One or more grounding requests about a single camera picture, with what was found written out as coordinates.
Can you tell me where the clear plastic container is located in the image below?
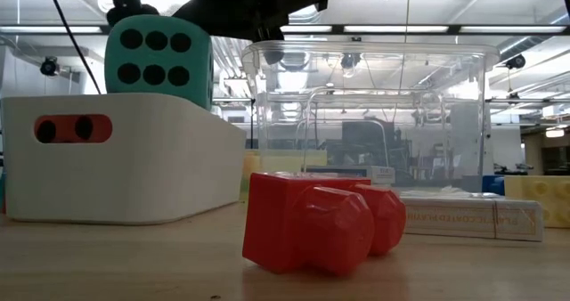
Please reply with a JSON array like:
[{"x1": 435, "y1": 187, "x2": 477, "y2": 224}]
[{"x1": 242, "y1": 40, "x2": 501, "y2": 191}]

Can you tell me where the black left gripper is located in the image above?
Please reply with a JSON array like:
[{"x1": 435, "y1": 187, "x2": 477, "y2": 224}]
[{"x1": 86, "y1": 0, "x2": 371, "y2": 42}]

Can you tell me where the pink foam die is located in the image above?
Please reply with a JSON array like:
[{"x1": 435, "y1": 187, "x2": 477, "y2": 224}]
[{"x1": 34, "y1": 114, "x2": 113, "y2": 144}]

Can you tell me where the black overhead beam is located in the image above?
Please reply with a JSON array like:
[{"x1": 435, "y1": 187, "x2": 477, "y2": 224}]
[{"x1": 0, "y1": 23, "x2": 570, "y2": 37}]

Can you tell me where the teal foam die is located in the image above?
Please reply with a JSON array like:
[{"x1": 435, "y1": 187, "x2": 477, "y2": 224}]
[{"x1": 104, "y1": 14, "x2": 214, "y2": 111}]

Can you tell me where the blue toy block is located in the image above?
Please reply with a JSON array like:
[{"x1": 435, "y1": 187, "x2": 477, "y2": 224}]
[{"x1": 482, "y1": 175, "x2": 507, "y2": 197}]

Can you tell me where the yellow toy brick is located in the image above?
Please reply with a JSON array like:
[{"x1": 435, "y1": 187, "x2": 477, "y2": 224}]
[{"x1": 504, "y1": 175, "x2": 570, "y2": 229}]

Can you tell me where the red toy brick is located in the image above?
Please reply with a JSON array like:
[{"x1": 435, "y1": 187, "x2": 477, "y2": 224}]
[{"x1": 242, "y1": 172, "x2": 407, "y2": 279}]

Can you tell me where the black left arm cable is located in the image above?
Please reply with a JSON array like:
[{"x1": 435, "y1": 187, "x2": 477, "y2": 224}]
[{"x1": 44, "y1": 0, "x2": 102, "y2": 95}]

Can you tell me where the white plastic bin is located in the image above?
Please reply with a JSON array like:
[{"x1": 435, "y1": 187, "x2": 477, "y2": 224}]
[{"x1": 0, "y1": 93, "x2": 247, "y2": 225}]

